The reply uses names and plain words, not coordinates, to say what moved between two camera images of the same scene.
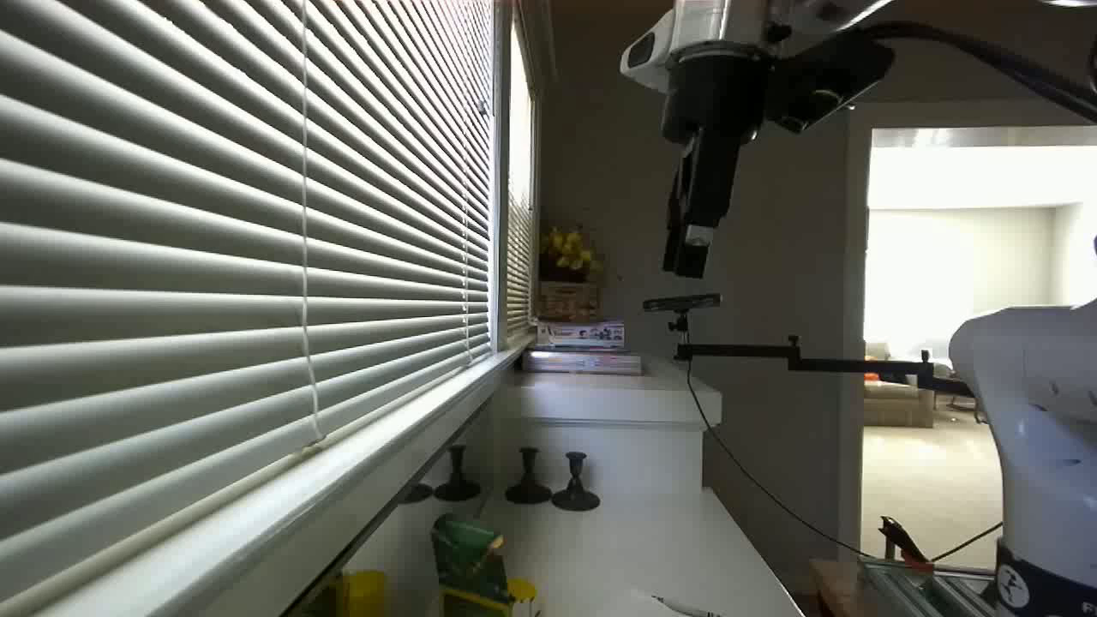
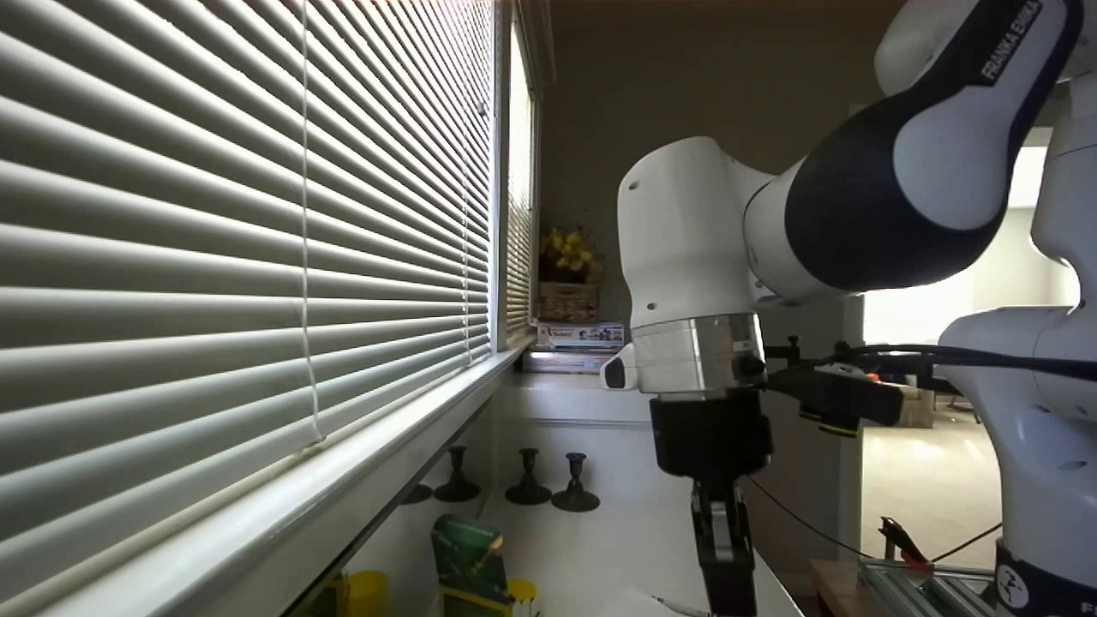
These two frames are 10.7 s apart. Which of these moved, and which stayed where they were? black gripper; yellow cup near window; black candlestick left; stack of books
Moved: black gripper
Stayed: stack of books; yellow cup near window; black candlestick left
